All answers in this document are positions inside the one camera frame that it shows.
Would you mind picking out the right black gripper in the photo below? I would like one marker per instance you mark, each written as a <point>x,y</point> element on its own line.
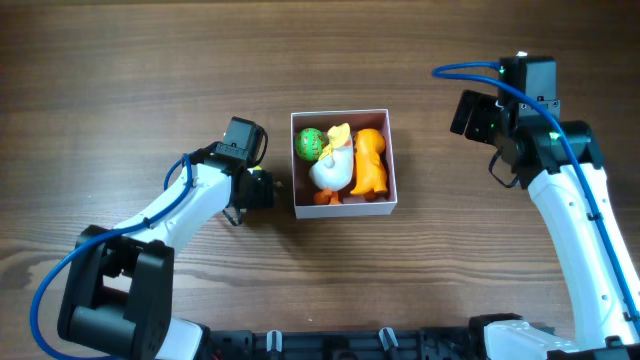
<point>470,117</point>

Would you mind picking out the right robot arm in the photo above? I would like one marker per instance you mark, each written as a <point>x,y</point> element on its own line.
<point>561,166</point>

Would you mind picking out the yellow rattle drum toy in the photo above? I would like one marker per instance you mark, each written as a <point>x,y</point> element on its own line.
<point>265,177</point>

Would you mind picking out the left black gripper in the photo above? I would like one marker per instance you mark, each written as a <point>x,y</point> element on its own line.
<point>261,189</point>

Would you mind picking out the green patterned ball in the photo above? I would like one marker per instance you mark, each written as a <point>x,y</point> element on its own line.
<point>309,144</point>

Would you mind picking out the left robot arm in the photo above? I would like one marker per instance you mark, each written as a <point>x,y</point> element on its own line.
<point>119,290</point>

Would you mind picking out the white cardboard box pink inside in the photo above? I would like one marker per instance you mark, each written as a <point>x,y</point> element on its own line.
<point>303,189</point>

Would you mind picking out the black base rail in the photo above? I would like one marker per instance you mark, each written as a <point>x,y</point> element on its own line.
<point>425,343</point>

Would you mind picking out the white duck toy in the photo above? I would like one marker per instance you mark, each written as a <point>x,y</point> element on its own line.
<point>335,167</point>

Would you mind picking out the orange dinosaur toy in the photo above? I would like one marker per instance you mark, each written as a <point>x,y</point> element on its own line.
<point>371,175</point>

